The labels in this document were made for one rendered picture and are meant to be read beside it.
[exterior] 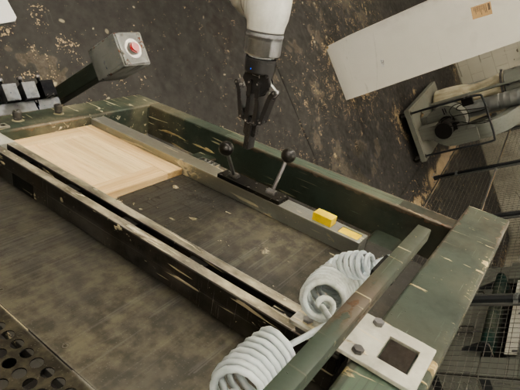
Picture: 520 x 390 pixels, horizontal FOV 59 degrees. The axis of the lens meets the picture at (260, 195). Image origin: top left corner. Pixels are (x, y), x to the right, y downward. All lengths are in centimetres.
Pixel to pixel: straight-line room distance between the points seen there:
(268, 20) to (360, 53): 372
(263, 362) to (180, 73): 283
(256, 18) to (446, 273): 67
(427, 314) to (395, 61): 401
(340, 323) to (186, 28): 306
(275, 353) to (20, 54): 231
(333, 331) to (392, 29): 429
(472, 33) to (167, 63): 262
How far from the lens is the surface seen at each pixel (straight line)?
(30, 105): 169
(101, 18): 298
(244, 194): 118
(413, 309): 81
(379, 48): 471
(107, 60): 176
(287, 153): 115
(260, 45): 111
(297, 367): 42
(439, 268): 94
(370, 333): 71
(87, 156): 136
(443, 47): 457
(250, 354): 48
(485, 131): 624
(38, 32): 273
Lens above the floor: 220
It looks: 40 degrees down
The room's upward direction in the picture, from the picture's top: 77 degrees clockwise
